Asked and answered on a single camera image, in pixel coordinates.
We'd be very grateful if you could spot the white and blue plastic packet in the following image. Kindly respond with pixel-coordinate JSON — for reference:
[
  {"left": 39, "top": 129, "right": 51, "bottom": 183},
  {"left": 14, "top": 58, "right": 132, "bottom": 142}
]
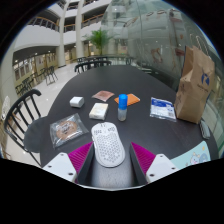
[{"left": 149, "top": 96, "right": 177, "bottom": 123}]

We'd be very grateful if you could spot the orange flat packet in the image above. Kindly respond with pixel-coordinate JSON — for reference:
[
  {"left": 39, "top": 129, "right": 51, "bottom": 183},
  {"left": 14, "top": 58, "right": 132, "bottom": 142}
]
[{"left": 113, "top": 93, "right": 141, "bottom": 107}]

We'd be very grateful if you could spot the brown snack packet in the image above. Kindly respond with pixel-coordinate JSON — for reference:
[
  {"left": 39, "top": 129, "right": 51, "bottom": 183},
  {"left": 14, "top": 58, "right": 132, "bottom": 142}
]
[{"left": 91, "top": 90, "right": 115, "bottom": 103}]

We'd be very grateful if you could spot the group of black chairs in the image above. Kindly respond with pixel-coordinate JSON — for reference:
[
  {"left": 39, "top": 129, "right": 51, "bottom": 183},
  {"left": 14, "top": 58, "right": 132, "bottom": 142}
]
[{"left": 14, "top": 65, "right": 59, "bottom": 96}]

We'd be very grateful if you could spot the small white box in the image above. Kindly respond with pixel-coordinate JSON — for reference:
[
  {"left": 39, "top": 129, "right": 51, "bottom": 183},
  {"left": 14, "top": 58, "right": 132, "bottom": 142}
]
[{"left": 69, "top": 96, "right": 86, "bottom": 109}]

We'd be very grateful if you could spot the white perforated computer mouse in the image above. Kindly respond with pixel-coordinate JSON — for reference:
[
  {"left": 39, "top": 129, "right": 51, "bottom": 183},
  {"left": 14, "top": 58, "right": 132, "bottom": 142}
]
[{"left": 90, "top": 121, "right": 126, "bottom": 168}]

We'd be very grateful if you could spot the brown paper bag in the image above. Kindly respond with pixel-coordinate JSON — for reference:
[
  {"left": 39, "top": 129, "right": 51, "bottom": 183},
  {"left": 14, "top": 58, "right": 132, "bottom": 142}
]
[{"left": 174, "top": 34, "right": 216, "bottom": 125}]

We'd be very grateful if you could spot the black spindle-back chair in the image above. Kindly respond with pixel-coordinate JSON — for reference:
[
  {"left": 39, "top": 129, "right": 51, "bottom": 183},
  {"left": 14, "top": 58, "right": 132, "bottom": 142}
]
[
  {"left": 3, "top": 88, "right": 51, "bottom": 167},
  {"left": 74, "top": 59, "right": 113, "bottom": 75}
]

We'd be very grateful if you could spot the light green cartoon mouse pad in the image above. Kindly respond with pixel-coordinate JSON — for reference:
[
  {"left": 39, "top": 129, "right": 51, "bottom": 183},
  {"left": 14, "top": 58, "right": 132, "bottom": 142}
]
[{"left": 169, "top": 140, "right": 212, "bottom": 170}]

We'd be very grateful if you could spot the large round white structure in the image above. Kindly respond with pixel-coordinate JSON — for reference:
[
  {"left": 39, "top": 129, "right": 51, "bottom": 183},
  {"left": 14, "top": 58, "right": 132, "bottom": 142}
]
[{"left": 124, "top": 9, "right": 191, "bottom": 76}]

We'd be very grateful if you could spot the cookie in clear wrapper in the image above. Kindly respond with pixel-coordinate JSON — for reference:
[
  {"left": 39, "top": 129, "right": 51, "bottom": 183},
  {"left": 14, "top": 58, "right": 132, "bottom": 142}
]
[{"left": 49, "top": 112, "right": 90, "bottom": 149}]

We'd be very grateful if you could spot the cream rectangular box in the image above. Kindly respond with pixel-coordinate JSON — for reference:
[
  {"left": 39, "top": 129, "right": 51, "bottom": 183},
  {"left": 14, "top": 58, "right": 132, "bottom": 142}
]
[{"left": 88, "top": 102, "right": 110, "bottom": 121}]

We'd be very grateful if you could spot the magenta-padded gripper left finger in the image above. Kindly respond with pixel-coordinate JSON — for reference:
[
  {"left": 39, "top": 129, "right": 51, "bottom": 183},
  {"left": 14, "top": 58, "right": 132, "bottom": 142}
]
[{"left": 42, "top": 141, "right": 96, "bottom": 186}]

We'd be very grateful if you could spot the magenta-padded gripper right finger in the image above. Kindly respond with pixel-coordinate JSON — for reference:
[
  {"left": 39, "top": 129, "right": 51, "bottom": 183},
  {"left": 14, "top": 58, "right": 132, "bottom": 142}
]
[{"left": 129, "top": 141, "right": 180, "bottom": 186}]

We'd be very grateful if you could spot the green potted palm plant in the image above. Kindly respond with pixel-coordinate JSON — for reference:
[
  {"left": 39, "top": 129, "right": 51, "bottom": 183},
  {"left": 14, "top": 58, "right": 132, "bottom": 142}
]
[{"left": 84, "top": 28, "right": 114, "bottom": 56}]

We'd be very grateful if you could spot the dark grey pouch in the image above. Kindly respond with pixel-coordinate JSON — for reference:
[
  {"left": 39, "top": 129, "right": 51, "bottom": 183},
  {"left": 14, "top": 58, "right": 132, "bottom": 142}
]
[{"left": 199, "top": 119, "right": 212, "bottom": 140}]

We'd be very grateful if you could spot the small blue-capped bottle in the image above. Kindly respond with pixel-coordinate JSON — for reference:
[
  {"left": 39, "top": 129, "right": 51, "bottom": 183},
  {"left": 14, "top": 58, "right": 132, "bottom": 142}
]
[{"left": 117, "top": 93, "right": 129, "bottom": 122}]

